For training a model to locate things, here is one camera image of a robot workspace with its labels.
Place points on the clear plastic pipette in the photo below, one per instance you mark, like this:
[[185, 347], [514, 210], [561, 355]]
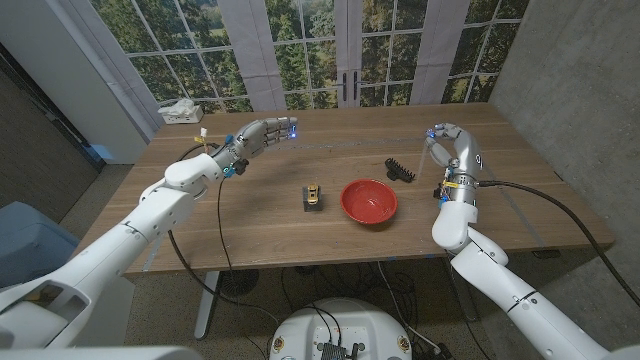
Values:
[[424, 155]]

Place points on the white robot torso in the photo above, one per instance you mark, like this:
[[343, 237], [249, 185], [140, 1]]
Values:
[[100, 353]]

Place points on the printed window backdrop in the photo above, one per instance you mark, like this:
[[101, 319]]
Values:
[[300, 50]]

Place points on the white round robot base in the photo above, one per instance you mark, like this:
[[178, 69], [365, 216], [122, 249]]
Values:
[[345, 325]]

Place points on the black toothed hair clip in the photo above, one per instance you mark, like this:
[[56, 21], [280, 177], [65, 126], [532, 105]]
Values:
[[400, 170]]

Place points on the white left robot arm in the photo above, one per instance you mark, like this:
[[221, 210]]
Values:
[[115, 245]]

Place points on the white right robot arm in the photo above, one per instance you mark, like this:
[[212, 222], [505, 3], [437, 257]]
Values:
[[500, 280]]

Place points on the black round floor fan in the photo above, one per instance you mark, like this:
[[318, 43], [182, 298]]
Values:
[[239, 282]]

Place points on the yellow toy car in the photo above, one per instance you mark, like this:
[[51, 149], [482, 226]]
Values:
[[313, 194]]

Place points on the white table leg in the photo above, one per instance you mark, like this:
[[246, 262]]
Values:
[[206, 310]]

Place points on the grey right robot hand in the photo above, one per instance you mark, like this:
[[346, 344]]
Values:
[[462, 147]]

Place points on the red plate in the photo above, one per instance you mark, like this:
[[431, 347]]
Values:
[[369, 201]]

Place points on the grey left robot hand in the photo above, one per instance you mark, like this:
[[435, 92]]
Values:
[[260, 136]]

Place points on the white tissue box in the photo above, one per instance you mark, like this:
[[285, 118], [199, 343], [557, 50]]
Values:
[[182, 116]]

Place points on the black block stand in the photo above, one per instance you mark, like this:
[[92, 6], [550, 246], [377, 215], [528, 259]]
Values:
[[312, 207]]

